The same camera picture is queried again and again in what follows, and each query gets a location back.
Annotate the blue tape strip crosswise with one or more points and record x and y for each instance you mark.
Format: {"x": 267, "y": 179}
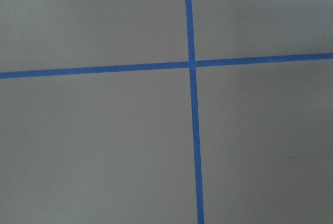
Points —
{"x": 163, "y": 65}

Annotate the blue tape strip lengthwise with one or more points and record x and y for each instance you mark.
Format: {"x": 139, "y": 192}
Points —
{"x": 194, "y": 110}

